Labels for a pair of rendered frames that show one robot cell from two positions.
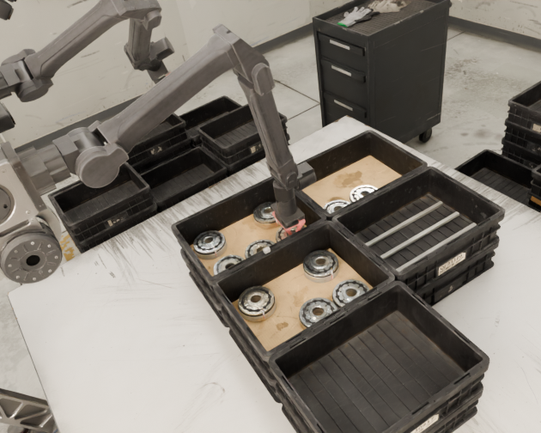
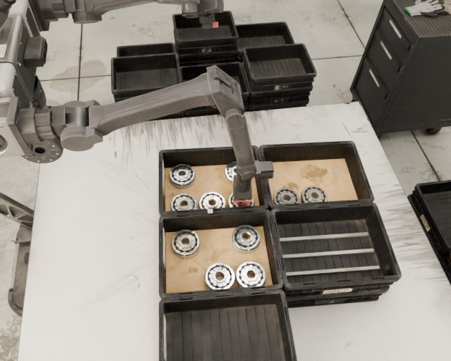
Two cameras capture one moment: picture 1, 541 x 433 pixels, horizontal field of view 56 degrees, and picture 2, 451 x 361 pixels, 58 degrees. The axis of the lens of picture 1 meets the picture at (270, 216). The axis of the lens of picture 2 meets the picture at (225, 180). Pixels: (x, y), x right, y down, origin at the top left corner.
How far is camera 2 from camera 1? 0.47 m
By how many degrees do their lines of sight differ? 18
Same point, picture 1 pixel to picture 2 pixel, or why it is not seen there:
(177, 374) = (117, 256)
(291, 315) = (203, 266)
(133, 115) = (115, 113)
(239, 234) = (207, 177)
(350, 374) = (214, 333)
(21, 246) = not seen: hidden behind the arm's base
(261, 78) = (231, 120)
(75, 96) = not seen: outside the picture
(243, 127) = (282, 61)
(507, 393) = not seen: outside the picture
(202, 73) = (180, 103)
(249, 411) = (146, 310)
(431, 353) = (275, 351)
